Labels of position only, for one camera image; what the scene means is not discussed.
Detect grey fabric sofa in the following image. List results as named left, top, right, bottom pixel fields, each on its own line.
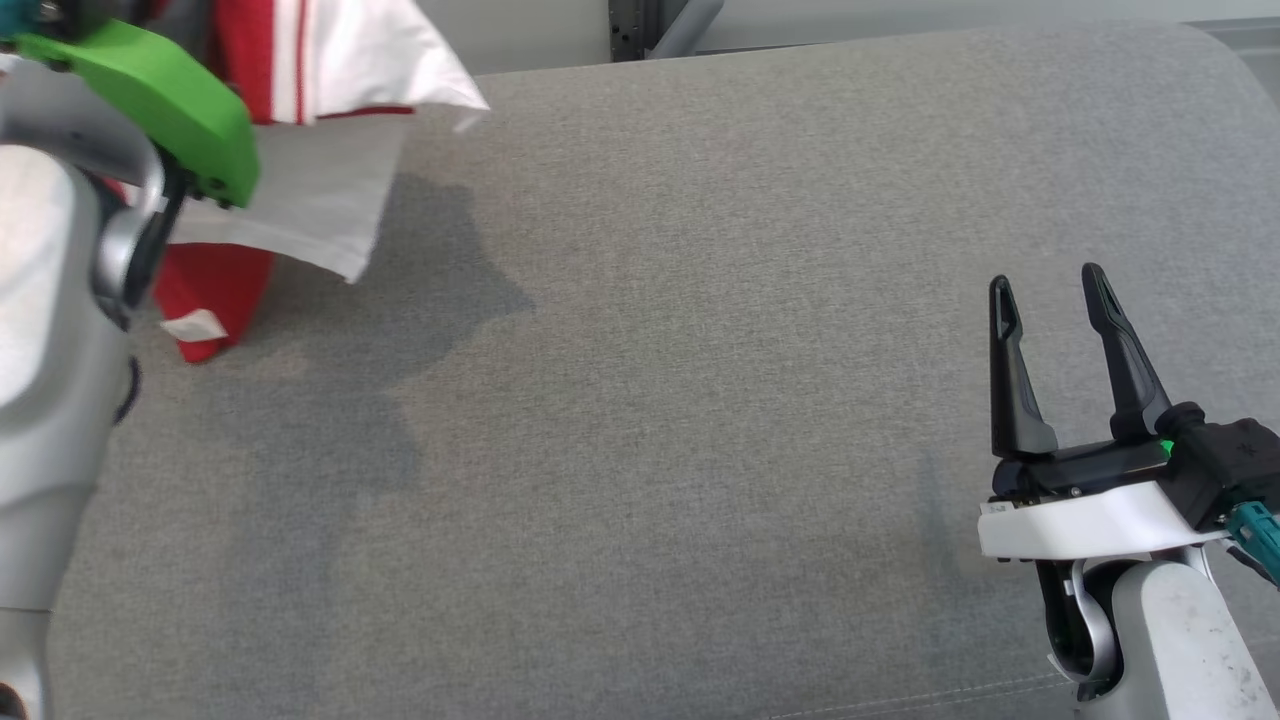
left=40, top=20, right=1280, bottom=720

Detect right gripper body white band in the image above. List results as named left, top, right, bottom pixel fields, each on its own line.
left=978, top=440, right=1233, bottom=563

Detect grey metal stand with bracket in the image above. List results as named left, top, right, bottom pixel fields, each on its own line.
left=608, top=0, right=727, bottom=63

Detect red Bulls jersey white sleeves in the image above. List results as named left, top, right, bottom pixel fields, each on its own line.
left=100, top=0, right=491, bottom=364

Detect right teal plug black cable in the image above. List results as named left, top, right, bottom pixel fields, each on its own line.
left=1226, top=502, right=1280, bottom=587

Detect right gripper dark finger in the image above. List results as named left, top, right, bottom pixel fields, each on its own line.
left=1081, top=263, right=1174, bottom=445
left=989, top=276, right=1059, bottom=460

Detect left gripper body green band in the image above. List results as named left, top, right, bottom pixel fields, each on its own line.
left=8, top=20, right=262, bottom=210

